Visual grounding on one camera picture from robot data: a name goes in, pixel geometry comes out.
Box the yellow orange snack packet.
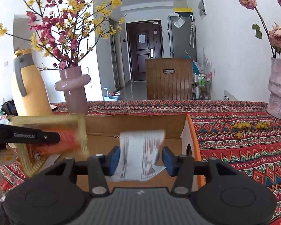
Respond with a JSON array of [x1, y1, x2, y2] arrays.
[[11, 114, 89, 177]]

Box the white text snack packet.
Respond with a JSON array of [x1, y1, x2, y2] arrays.
[[108, 130, 165, 182]]

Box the black bag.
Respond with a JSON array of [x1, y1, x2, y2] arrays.
[[1, 100, 18, 116]]

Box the yellow thermos jug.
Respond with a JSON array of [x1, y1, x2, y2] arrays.
[[12, 49, 53, 116]]

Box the patterned red tablecloth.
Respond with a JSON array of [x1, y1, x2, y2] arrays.
[[2, 100, 281, 224]]

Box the red cardboard snack box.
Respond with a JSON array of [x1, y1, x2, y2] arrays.
[[85, 114, 200, 190]]

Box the textured pink ceramic vase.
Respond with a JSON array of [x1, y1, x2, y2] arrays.
[[267, 57, 281, 119]]

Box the wooden chair back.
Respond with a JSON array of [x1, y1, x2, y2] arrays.
[[145, 58, 193, 100]]

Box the pink yellow blossom branches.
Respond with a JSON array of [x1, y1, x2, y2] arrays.
[[0, 0, 126, 71]]

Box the grey refrigerator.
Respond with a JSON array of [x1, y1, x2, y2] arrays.
[[167, 12, 197, 61]]

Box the dark brown entry door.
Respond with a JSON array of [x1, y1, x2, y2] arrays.
[[126, 20, 163, 81]]

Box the pink ring glass vase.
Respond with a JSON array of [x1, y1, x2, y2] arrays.
[[55, 66, 91, 114]]

